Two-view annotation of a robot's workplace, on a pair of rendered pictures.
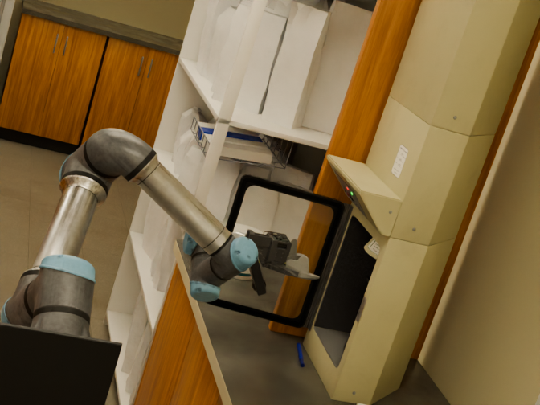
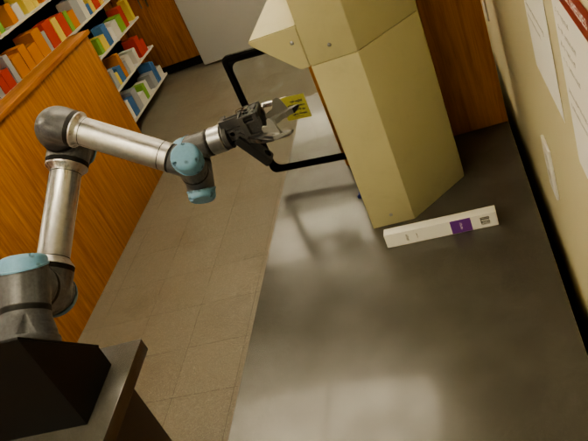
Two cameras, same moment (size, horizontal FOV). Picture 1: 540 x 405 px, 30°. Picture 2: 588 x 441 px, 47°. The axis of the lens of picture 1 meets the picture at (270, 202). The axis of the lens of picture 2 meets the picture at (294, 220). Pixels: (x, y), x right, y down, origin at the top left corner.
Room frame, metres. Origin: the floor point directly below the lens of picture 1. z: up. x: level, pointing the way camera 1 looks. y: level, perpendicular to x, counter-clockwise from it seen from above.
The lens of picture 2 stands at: (1.18, -1.05, 1.92)
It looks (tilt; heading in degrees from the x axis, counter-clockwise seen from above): 31 degrees down; 37
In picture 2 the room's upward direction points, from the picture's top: 25 degrees counter-clockwise
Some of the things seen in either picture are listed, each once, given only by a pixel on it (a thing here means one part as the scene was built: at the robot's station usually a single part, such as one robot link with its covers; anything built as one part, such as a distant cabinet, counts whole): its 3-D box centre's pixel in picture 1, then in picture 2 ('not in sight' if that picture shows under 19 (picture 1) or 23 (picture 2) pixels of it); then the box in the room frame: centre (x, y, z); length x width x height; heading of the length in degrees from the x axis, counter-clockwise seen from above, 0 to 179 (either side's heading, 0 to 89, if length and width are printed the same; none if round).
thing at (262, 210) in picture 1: (273, 252); (293, 107); (2.72, -0.05, 1.19); 0.30 x 0.01 x 0.40; 98
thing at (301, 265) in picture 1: (303, 266); (274, 128); (2.48, -0.13, 1.26); 0.09 x 0.03 x 0.06; 71
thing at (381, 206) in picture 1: (357, 194); (287, 30); (2.59, -0.21, 1.46); 0.32 x 0.12 x 0.10; 18
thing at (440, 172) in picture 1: (402, 254); (376, 57); (2.64, -0.39, 1.33); 0.32 x 0.25 x 0.77; 18
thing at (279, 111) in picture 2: (292, 249); (280, 107); (2.59, -0.10, 1.26); 0.09 x 0.03 x 0.06; 143
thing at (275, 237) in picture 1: (265, 250); (245, 127); (2.51, -0.03, 1.26); 0.12 x 0.08 x 0.09; 107
